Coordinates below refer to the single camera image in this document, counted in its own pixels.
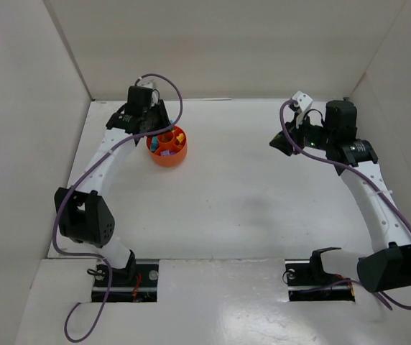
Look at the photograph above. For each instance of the yellow curved lego brick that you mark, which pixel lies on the yellow curved lego brick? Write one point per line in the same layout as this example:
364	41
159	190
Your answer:
180	138

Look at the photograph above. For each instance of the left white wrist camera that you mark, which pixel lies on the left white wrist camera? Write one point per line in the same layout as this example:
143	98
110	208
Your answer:
149	84

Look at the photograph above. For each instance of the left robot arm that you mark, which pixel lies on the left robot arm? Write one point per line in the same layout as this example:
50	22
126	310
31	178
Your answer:
83	215

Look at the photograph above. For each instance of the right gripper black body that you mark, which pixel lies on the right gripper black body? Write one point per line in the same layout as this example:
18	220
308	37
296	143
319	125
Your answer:
292	134

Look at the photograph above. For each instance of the blue lego brick in container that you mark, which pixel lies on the blue lego brick in container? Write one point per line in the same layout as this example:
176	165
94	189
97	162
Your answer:
154	146

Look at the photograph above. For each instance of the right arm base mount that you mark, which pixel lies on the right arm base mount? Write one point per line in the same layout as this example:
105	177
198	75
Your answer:
308	282

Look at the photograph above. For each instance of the aluminium rail right side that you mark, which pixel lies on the aluminium rail right side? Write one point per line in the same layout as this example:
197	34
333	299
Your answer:
341	107

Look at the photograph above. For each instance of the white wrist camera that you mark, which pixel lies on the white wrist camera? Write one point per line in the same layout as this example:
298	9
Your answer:
149	84
302	102

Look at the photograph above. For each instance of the orange round divided container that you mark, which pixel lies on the orange round divided container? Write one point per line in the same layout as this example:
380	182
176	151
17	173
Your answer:
178	151

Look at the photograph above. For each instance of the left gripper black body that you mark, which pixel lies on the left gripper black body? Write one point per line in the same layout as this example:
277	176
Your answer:
159	117

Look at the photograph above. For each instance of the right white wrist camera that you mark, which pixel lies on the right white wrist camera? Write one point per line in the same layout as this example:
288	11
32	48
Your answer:
302	102

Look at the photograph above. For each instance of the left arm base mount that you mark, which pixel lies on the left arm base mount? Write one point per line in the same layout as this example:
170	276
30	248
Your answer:
142	288

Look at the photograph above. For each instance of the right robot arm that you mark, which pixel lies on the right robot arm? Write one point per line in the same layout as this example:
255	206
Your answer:
388	267

